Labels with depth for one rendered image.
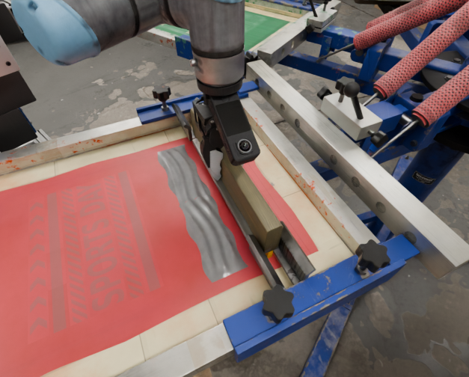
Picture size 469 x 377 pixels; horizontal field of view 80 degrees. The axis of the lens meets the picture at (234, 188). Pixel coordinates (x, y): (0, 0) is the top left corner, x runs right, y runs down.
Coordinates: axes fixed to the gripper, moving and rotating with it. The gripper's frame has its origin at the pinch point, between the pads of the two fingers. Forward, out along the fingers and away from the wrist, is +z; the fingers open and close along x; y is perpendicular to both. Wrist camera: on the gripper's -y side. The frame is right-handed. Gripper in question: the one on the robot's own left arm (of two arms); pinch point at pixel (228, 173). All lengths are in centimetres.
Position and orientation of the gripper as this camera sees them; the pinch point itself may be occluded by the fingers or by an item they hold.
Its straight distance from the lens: 56.8
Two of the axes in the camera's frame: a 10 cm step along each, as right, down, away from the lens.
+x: -9.1, 3.3, -2.6
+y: -4.2, -6.9, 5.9
